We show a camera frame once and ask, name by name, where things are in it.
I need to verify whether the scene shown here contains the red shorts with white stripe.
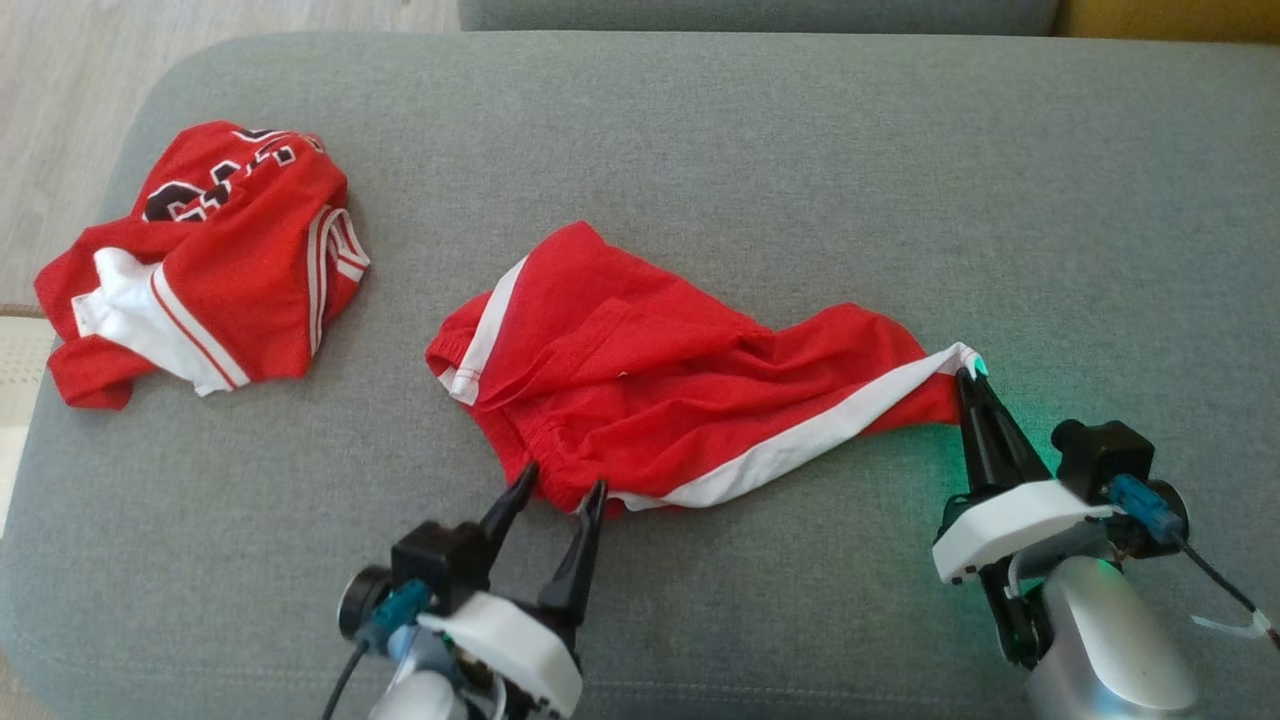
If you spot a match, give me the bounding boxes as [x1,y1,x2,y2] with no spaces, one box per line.
[425,220,986,513]

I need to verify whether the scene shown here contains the grey sofa back cushion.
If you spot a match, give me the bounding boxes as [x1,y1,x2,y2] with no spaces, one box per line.
[458,0,1061,34]

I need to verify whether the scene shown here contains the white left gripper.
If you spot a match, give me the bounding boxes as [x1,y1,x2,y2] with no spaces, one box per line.
[418,460,609,720]

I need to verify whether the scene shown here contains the yellow sofa cushion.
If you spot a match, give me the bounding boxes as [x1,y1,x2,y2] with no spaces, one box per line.
[1055,0,1280,43]

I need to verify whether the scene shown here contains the grey sofa seat cushion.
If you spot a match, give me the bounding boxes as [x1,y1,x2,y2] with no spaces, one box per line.
[0,30,1280,720]

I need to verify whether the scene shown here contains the cream floor rug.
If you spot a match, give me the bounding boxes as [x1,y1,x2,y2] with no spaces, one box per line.
[0,315,53,531]

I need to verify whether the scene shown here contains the red printed basketball jersey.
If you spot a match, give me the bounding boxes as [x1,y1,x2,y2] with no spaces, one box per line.
[35,120,371,411]

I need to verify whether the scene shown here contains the white cable label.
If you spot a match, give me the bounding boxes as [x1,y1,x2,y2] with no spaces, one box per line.
[1190,610,1273,641]

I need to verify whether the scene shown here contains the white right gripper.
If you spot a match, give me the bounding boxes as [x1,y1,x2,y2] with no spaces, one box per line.
[932,367,1113,669]

